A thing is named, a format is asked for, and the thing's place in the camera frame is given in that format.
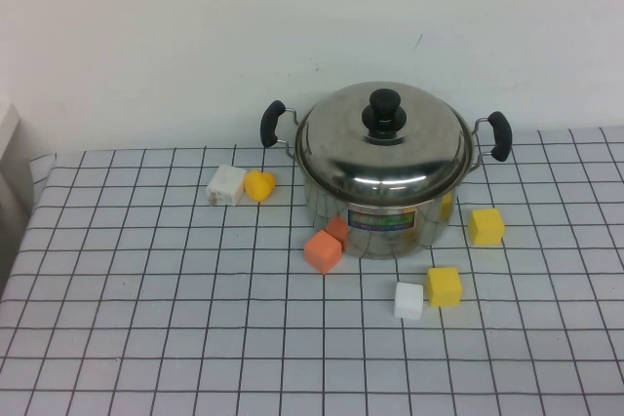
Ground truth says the white grid tablecloth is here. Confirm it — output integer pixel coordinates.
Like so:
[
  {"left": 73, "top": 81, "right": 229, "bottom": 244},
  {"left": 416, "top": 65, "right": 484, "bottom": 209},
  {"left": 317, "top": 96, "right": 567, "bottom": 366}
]
[{"left": 0, "top": 126, "right": 624, "bottom": 416}]

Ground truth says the white foam cube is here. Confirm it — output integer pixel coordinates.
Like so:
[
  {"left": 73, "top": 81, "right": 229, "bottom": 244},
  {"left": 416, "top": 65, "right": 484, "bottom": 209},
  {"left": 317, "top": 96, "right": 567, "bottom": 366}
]
[{"left": 393, "top": 282, "right": 424, "bottom": 321}]

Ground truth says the white panel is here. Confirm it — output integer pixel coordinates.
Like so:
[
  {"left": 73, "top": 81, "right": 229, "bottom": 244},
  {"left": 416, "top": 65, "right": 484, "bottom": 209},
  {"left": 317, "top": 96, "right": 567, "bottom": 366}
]
[{"left": 0, "top": 102, "right": 35, "bottom": 222}]

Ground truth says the worn white foam block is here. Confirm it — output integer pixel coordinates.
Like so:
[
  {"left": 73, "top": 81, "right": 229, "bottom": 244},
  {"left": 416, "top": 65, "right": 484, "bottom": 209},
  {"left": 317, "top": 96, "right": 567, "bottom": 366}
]
[{"left": 206, "top": 164, "right": 248, "bottom": 207}]

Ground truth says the stainless steel pot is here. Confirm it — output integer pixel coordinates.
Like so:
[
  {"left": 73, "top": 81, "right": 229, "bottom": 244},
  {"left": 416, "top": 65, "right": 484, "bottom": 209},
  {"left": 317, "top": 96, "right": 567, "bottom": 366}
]
[{"left": 259, "top": 99, "right": 513, "bottom": 261}]

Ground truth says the yellow foam cube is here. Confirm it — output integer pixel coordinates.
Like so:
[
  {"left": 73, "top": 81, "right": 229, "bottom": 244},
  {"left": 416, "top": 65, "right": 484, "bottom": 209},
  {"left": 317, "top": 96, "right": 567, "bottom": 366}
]
[
  {"left": 467, "top": 208, "right": 506, "bottom": 246},
  {"left": 425, "top": 266, "right": 463, "bottom": 309}
]

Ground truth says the orange foam cube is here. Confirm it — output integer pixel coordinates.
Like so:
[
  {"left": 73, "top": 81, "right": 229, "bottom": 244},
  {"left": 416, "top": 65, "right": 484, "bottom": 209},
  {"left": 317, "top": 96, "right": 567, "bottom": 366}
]
[{"left": 302, "top": 229, "right": 344, "bottom": 276}]

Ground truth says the yellow heart-shaped block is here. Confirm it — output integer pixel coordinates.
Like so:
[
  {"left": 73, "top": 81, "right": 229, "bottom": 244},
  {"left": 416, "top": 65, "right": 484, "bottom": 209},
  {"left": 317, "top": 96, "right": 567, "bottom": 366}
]
[{"left": 243, "top": 170, "right": 278, "bottom": 203}]

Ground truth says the stainless steel lid black knob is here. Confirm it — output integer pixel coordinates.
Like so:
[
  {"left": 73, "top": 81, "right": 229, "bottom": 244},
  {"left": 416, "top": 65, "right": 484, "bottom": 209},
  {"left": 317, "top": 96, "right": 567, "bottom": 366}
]
[{"left": 294, "top": 80, "right": 477, "bottom": 193}]

